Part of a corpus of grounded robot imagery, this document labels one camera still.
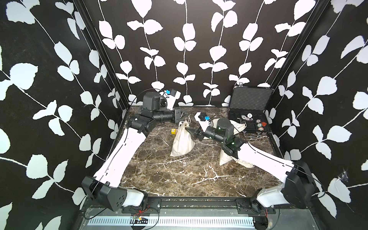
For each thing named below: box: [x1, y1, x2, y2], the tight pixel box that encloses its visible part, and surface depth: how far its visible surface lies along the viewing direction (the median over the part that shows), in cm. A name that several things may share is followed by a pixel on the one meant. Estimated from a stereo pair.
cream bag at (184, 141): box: [170, 120, 196, 157], surface depth 83 cm
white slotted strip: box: [87, 216, 256, 227], surface depth 71 cm
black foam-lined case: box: [228, 81, 275, 134], surface depth 113 cm
